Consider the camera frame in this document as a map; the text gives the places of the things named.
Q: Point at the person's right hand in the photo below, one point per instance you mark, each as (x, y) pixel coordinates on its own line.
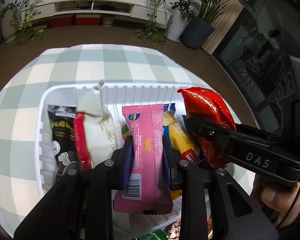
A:
(270, 196)

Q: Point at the tall broad-leaf plant dark pot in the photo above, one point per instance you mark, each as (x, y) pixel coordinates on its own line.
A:
(197, 33)

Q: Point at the green candy packet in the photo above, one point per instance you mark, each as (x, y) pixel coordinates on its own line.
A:
(152, 237)

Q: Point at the green checked tablecloth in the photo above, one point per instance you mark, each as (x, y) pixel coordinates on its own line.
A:
(102, 62)

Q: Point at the plant in ribbed white pot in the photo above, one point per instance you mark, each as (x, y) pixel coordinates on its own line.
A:
(8, 30)

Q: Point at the small white pot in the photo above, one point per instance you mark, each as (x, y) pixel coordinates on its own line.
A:
(108, 20)

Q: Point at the white plastic tray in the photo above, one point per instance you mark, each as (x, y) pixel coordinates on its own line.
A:
(145, 95)

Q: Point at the red storage box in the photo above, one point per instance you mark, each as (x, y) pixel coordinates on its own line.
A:
(87, 20)
(61, 21)

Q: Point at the gold packet with red oval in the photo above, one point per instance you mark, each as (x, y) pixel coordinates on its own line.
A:
(210, 227)

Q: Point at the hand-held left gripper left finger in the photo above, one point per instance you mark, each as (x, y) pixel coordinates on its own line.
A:
(127, 160)

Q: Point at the pink snack packet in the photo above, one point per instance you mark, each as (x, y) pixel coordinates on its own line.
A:
(146, 130)

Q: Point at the bronze foil snack packet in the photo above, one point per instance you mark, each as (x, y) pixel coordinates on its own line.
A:
(175, 230)

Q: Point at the beige curtain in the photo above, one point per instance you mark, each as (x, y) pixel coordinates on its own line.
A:
(222, 30)

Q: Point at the white television cabinet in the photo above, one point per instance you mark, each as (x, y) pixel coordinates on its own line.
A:
(65, 6)

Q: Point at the red snack bag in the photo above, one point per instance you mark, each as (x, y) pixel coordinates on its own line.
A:
(207, 105)

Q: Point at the blue and yellow snack packet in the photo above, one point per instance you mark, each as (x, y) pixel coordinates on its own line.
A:
(177, 135)

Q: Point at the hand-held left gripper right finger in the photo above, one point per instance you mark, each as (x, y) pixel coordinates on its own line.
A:
(167, 170)

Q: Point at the black snack packet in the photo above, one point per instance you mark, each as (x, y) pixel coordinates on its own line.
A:
(62, 132)

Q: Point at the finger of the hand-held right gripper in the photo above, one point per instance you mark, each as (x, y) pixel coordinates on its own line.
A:
(207, 131)

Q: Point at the bushy plant in white pot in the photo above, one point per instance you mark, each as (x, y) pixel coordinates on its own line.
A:
(177, 27)

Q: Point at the red and white snack packet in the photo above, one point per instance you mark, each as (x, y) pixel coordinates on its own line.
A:
(83, 142)

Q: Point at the white puffy snack packet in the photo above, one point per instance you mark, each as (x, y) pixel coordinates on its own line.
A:
(90, 103)

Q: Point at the trailing vine plant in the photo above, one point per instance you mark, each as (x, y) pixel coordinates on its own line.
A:
(27, 30)

